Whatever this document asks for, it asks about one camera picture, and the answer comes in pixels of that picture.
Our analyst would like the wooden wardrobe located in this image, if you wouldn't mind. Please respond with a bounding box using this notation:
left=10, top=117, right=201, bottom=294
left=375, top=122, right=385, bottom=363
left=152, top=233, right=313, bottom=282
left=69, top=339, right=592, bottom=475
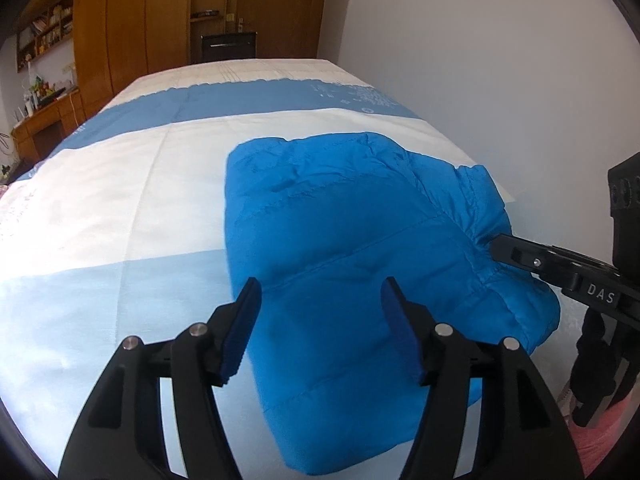
left=72, top=0, right=333, bottom=118

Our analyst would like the person's pink clothing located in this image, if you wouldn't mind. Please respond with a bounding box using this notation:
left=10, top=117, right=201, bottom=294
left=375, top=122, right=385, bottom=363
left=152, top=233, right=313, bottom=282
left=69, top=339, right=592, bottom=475
left=557, top=385, right=632, bottom=480

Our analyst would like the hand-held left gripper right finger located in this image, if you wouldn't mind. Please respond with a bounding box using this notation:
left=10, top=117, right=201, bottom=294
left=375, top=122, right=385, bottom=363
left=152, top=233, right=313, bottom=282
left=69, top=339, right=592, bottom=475
left=380, top=276, right=586, bottom=480

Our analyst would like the blue and white bed sheet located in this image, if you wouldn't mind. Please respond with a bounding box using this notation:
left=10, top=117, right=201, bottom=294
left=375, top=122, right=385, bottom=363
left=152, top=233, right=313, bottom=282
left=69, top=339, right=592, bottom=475
left=0, top=57, right=576, bottom=480

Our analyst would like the blue puffer jacket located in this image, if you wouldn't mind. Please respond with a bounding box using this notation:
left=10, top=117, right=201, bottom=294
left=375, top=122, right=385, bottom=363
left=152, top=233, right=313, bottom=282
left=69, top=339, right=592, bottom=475
left=223, top=131, right=561, bottom=463

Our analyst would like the wooden bookshelf with books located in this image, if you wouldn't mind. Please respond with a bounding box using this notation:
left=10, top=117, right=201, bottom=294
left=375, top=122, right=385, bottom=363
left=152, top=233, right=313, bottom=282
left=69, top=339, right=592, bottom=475
left=15, top=0, right=76, bottom=73

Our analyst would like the person's right hand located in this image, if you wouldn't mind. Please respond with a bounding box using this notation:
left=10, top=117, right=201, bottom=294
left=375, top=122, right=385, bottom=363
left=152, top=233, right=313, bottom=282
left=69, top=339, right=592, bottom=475
left=570, top=305, right=632, bottom=428

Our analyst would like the wooden desk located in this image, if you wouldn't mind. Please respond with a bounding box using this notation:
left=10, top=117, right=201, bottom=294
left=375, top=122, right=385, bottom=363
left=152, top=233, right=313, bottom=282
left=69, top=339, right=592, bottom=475
left=11, top=87, right=87, bottom=162

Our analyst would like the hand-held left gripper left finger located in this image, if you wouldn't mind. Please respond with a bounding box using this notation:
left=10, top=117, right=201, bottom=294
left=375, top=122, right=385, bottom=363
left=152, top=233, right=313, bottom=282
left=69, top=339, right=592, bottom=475
left=59, top=277, right=263, bottom=480

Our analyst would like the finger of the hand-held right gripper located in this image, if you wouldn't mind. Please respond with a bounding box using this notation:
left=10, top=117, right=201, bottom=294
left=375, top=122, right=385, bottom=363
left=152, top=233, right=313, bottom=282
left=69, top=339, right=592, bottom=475
left=489, top=232, right=623, bottom=306

